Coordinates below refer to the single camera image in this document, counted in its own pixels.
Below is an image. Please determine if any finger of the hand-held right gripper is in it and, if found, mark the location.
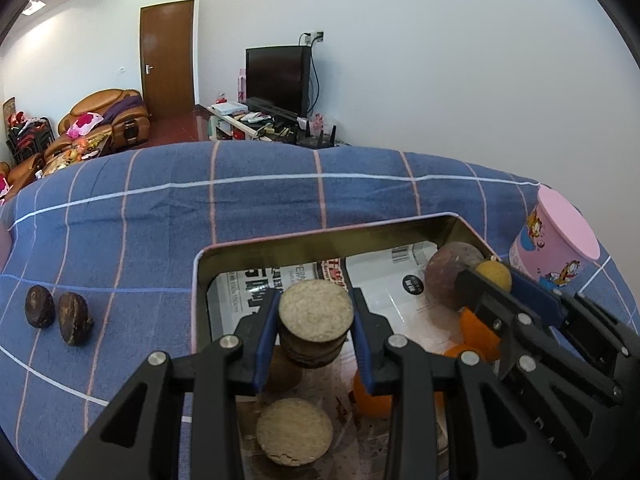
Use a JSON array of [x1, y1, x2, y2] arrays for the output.
[[509, 264, 640, 382], [456, 267, 627, 407]]

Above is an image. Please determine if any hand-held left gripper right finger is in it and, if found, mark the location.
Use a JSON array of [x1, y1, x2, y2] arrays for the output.
[[350, 287, 596, 480]]

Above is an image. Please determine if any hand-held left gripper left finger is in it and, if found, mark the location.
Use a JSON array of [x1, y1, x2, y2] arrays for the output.
[[54, 287, 282, 480]]

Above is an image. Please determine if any small yellow lime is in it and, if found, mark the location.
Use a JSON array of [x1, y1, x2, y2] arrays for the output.
[[475, 260, 513, 293]]

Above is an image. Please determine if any large purple passion fruit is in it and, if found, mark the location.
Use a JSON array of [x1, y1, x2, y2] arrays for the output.
[[425, 241, 483, 312]]

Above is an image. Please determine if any cut taro piece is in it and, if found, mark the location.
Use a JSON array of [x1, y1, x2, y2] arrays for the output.
[[256, 398, 333, 467], [277, 280, 354, 369]]

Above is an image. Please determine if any pink tin box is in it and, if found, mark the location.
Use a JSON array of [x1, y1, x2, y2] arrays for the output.
[[190, 212, 516, 480]]

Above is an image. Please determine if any pink cartoon print cup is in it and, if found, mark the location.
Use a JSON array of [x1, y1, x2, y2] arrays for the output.
[[509, 185, 601, 291]]

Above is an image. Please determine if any printed paper liner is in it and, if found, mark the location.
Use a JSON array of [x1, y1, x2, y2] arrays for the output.
[[207, 241, 453, 480]]

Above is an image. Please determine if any dark brown passion fruit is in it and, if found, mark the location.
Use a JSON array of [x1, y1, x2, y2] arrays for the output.
[[57, 292, 95, 347], [25, 285, 56, 329]]

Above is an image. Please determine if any black wifi router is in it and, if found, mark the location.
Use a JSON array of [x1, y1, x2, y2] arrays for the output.
[[295, 125, 338, 150]]

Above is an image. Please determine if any white television stand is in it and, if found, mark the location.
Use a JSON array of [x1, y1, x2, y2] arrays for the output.
[[200, 102, 346, 150]]

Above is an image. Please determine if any white flat box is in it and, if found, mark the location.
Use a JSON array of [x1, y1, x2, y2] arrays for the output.
[[210, 101, 249, 117]]

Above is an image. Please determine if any brown leather sofa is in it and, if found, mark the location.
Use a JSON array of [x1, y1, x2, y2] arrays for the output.
[[57, 89, 151, 153]]

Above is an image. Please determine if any cluttered coffee table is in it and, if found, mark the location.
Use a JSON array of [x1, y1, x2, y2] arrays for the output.
[[40, 132, 113, 177]]

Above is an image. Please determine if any black flat television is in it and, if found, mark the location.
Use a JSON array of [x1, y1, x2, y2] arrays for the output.
[[245, 45, 313, 120]]

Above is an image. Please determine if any purple throw blanket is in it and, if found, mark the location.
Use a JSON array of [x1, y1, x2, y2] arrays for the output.
[[100, 97, 143, 121]]

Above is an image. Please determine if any pink flower cushion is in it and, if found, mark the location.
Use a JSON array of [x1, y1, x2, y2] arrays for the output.
[[67, 111, 103, 138]]

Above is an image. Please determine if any brown leather armchair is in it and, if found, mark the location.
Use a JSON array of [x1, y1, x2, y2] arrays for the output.
[[0, 152, 46, 201]]

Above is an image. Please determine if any brown wooden door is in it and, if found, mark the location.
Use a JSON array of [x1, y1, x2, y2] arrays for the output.
[[139, 0, 196, 121]]

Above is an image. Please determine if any stack of black chairs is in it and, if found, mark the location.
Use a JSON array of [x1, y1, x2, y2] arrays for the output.
[[6, 116, 53, 163]]

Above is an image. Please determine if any black power cable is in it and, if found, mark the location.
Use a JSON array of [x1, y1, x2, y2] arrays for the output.
[[309, 42, 324, 118]]

